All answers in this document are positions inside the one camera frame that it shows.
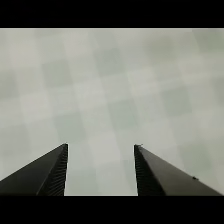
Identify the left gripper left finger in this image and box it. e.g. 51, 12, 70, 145
0, 142, 69, 197

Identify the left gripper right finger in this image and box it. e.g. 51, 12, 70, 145
133, 143, 224, 197

